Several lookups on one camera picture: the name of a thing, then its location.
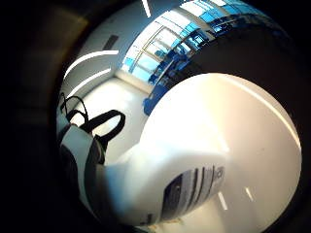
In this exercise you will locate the white bottle with grey label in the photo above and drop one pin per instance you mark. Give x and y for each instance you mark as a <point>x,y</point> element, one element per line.
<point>145,181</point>

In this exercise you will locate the long white ceiling lamp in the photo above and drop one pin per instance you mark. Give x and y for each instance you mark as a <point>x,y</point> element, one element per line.
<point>87,81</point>
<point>89,57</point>
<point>146,7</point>

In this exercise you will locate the group of blue chairs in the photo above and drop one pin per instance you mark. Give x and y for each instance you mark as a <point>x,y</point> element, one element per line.
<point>162,77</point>

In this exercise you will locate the dark ceiling vent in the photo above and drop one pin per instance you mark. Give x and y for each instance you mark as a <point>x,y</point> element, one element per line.
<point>110,42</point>

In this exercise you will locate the large window front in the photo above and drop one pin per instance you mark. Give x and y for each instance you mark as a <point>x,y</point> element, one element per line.
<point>155,48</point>

